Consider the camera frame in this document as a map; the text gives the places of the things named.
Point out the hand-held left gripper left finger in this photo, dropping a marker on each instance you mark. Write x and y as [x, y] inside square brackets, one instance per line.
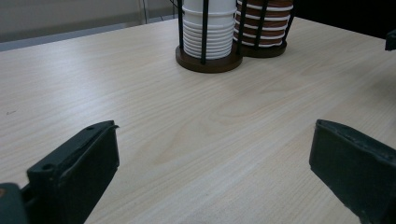
[77, 168]

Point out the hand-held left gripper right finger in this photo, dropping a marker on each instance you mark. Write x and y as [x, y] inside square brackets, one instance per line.
[355, 168]

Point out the stack of white paper cups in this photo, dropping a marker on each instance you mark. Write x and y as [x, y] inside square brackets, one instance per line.
[221, 31]

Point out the stack of brown paper cups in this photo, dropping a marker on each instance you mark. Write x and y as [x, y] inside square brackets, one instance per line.
[277, 32]

